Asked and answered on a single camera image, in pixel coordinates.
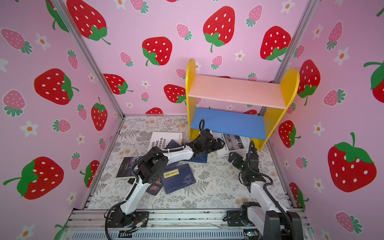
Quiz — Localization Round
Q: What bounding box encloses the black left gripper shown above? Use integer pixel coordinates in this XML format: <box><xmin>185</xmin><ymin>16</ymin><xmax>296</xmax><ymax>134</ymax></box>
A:
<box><xmin>200</xmin><ymin>136</ymin><xmax>226</xmax><ymax>153</ymax></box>

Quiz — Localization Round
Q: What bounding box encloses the white Chokladfabriken photo book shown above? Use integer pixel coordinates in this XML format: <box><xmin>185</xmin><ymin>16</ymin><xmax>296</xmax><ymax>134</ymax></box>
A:
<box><xmin>213</xmin><ymin>132</ymin><xmax>250</xmax><ymax>157</ymax></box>

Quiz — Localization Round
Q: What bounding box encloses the white book black spanish text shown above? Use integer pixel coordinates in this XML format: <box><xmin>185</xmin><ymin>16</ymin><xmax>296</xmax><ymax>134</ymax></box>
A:
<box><xmin>148</xmin><ymin>132</ymin><xmax>183</xmax><ymax>150</ymax></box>

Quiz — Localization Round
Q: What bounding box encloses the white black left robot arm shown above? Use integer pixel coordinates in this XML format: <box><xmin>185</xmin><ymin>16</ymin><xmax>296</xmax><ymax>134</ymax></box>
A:
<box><xmin>105</xmin><ymin>129</ymin><xmax>226</xmax><ymax>229</ymax></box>

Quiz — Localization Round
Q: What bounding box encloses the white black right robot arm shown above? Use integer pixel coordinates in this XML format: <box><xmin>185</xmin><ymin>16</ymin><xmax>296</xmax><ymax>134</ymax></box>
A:
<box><xmin>223</xmin><ymin>150</ymin><xmax>304</xmax><ymax>240</ymax></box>

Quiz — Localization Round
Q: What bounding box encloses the navy book by shelf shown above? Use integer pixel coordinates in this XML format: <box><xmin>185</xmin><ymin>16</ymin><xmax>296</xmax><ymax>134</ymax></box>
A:
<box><xmin>188</xmin><ymin>154</ymin><xmax>208</xmax><ymax>164</ymax></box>

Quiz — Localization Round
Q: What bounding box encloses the yellow pink blue bookshelf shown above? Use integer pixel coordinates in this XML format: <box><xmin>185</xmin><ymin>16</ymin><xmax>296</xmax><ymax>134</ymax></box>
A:
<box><xmin>185</xmin><ymin>59</ymin><xmax>300</xmax><ymax>150</ymax></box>

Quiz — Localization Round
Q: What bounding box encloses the navy book upper yellow label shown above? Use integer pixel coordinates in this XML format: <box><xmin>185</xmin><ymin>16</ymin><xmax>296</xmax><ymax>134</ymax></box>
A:
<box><xmin>165</xmin><ymin>140</ymin><xmax>182</xmax><ymax>152</ymax></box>

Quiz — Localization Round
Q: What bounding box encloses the navy book yellow label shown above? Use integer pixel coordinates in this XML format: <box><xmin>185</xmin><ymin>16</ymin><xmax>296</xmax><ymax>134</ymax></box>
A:
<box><xmin>161</xmin><ymin>164</ymin><xmax>196</xmax><ymax>195</ymax></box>
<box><xmin>165</xmin><ymin>140</ymin><xmax>182</xmax><ymax>152</ymax></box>

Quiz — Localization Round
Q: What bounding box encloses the navy book lower yellow label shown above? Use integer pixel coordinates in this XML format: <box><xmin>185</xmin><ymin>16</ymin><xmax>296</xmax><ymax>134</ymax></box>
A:
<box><xmin>161</xmin><ymin>164</ymin><xmax>196</xmax><ymax>195</ymax></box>

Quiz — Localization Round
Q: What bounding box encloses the dark book orange calligraphy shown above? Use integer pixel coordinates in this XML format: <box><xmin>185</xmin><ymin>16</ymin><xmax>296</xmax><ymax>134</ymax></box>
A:
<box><xmin>146</xmin><ymin>178</ymin><xmax>164</xmax><ymax>197</ymax></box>

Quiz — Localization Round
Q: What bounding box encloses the black book white chinese title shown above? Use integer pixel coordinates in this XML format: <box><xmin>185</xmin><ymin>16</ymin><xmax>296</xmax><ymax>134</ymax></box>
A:
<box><xmin>116</xmin><ymin>157</ymin><xmax>140</xmax><ymax>179</ymax></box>

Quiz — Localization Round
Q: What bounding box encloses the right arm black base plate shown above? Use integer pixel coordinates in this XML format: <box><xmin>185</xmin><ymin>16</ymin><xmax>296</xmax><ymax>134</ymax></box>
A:
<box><xmin>223</xmin><ymin>210</ymin><xmax>255</xmax><ymax>227</ymax></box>

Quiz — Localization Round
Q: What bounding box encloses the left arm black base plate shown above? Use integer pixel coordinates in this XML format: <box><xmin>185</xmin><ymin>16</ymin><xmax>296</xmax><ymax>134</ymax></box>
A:
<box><xmin>105</xmin><ymin>211</ymin><xmax>150</xmax><ymax>228</ymax></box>

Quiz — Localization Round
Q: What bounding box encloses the aluminium front rail frame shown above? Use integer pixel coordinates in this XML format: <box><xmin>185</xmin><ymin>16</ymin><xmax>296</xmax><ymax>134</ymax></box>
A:
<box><xmin>56</xmin><ymin>208</ymin><xmax>316</xmax><ymax>240</ymax></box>

